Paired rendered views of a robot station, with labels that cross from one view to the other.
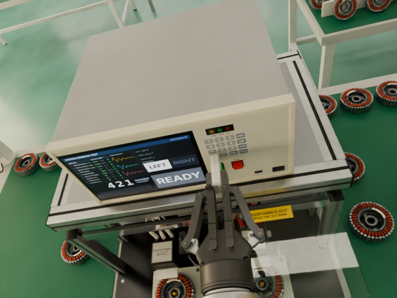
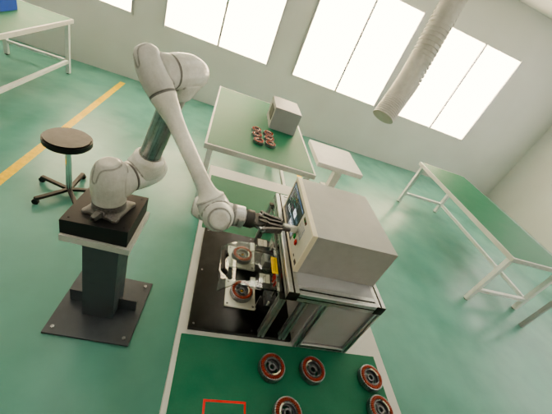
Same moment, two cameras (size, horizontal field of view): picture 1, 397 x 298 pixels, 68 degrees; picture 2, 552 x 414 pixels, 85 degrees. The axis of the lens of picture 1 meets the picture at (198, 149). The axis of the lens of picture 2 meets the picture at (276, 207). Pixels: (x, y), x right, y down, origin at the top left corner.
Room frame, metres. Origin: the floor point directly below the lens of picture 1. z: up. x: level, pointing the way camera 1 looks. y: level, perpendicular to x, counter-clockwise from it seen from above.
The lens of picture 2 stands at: (-0.33, -0.85, 1.96)
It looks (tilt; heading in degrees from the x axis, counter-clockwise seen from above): 33 degrees down; 58
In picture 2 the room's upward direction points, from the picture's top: 24 degrees clockwise
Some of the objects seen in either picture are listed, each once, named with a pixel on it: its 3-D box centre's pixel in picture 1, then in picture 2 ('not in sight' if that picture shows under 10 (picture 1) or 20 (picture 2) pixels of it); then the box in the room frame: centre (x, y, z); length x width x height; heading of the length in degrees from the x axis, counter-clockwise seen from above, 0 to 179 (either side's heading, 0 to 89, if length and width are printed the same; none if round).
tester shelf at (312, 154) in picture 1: (187, 132); (321, 246); (0.55, 0.01, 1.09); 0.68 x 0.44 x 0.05; 76
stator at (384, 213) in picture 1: (370, 221); (271, 367); (0.27, -0.39, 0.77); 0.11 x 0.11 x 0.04
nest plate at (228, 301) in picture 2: not in sight; (240, 294); (0.21, -0.03, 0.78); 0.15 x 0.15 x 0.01; 76
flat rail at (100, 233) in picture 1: (196, 220); (274, 246); (0.34, 0.06, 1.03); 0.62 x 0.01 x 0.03; 76
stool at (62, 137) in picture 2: not in sight; (70, 166); (-0.76, 1.65, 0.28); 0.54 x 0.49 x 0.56; 166
